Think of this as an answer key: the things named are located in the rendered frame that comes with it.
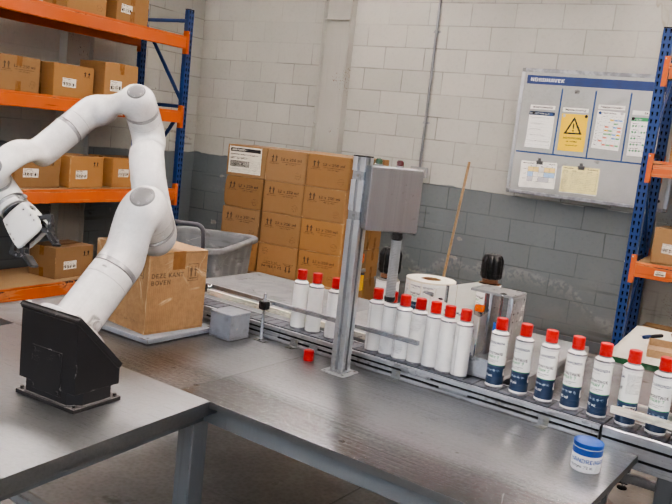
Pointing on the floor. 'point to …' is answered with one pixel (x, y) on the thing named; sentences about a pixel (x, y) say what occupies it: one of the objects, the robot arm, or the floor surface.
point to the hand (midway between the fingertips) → (44, 253)
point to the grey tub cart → (218, 247)
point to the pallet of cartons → (294, 211)
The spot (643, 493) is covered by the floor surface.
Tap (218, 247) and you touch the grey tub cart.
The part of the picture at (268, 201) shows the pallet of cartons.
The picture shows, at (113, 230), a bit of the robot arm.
